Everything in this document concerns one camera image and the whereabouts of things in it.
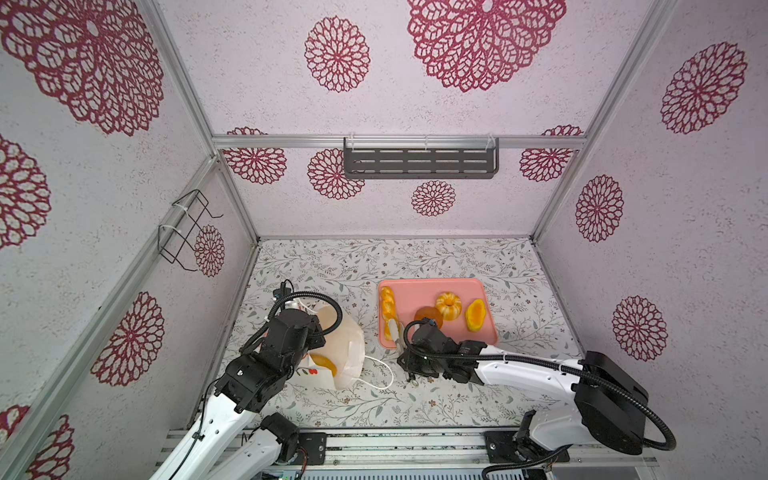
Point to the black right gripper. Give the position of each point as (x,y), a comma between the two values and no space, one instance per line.
(407,364)

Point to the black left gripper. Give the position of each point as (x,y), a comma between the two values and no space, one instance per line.
(316,340)

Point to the round brown bread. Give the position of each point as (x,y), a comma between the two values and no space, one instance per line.
(429,313)

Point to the steel tongs with white tips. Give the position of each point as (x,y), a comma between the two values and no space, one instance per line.
(393,333)

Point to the striped round bun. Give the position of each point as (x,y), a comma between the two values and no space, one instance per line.
(449,306)

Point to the long twisted yellow bread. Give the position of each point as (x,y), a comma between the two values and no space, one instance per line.
(387,304)

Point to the oval yellow bread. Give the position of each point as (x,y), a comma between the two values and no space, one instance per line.
(475,315)

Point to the white floral paper bag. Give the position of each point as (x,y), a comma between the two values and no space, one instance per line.
(345,347)

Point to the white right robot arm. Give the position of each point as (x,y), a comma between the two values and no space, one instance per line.
(597,402)

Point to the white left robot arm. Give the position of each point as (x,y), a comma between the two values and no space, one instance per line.
(216,426)

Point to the pink plastic tray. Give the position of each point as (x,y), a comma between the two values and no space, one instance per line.
(412,294)

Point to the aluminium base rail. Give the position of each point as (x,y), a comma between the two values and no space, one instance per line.
(448,453)

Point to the black wire wall rack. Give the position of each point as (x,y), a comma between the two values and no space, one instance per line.
(193,242)

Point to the dark grey wall shelf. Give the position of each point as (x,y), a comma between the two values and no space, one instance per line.
(424,163)

